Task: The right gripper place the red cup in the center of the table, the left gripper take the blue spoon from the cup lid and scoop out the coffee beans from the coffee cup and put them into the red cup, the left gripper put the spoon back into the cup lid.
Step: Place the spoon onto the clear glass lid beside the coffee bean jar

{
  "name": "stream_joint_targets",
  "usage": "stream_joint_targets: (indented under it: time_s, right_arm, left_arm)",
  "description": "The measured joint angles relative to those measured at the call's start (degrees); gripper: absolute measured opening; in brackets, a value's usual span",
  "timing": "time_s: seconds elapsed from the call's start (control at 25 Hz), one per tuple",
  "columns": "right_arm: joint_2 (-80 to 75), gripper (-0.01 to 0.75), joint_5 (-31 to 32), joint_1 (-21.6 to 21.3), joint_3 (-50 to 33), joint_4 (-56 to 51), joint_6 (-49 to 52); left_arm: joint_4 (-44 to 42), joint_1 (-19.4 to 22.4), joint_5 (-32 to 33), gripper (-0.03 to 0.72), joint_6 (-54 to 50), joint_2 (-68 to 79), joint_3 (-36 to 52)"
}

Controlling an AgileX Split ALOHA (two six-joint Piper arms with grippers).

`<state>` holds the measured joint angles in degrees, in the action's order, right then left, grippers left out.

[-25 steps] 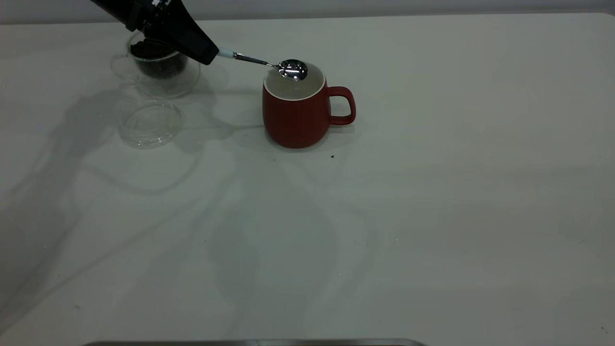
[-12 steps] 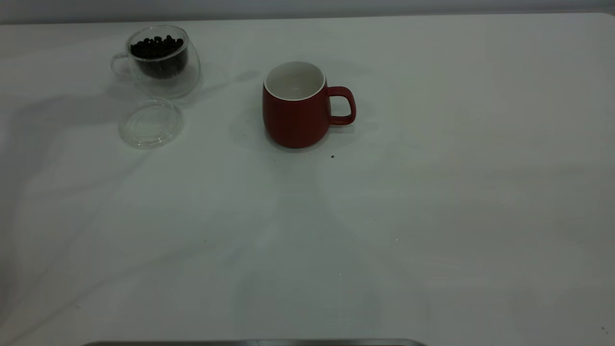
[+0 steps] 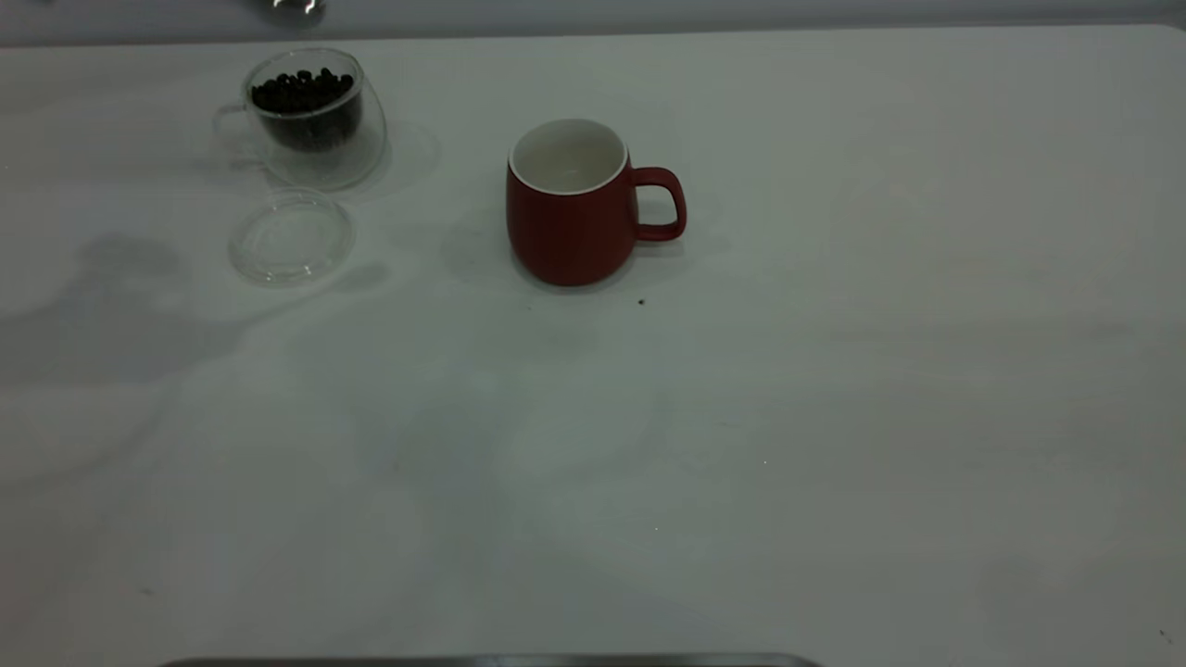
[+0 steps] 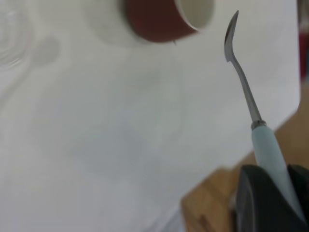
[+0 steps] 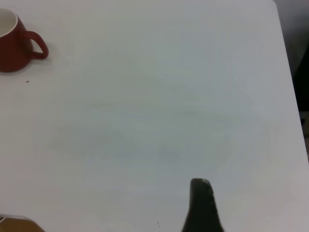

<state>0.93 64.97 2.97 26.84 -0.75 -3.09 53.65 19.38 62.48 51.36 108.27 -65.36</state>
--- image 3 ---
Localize red ceramic mug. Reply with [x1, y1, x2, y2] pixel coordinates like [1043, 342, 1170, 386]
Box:
[505, 118, 688, 287]

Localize clear round glass lid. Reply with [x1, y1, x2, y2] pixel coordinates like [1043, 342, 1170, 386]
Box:
[228, 185, 357, 285]

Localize dark coffee beans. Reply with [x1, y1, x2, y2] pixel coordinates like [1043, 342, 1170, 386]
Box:
[250, 67, 363, 152]

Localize clear double-wall glass cup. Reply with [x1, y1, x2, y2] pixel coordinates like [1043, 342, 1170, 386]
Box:
[213, 46, 388, 193]

